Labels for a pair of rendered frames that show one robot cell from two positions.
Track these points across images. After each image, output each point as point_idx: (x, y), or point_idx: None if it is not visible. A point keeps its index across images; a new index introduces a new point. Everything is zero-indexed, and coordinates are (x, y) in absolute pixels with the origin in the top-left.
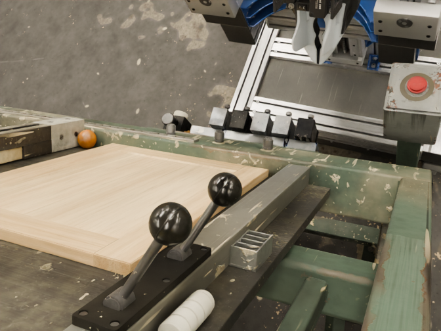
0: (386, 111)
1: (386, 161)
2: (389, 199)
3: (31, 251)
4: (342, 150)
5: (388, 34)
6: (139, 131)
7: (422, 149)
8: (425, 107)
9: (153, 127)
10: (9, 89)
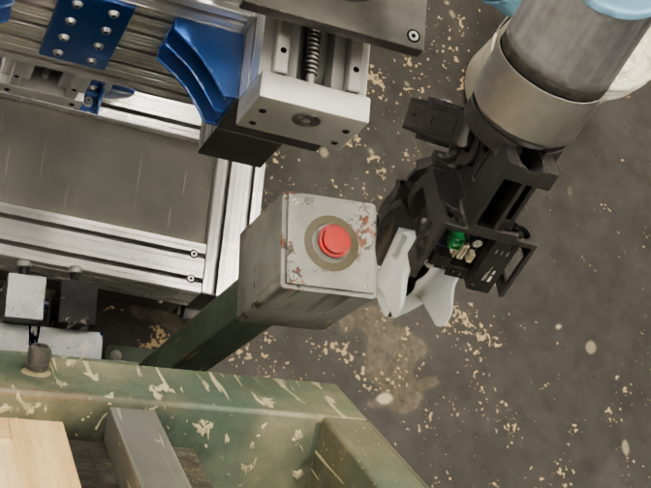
0: (284, 289)
1: (103, 305)
2: (299, 458)
3: None
4: (5, 282)
5: (264, 129)
6: None
7: (201, 289)
8: (350, 283)
9: None
10: None
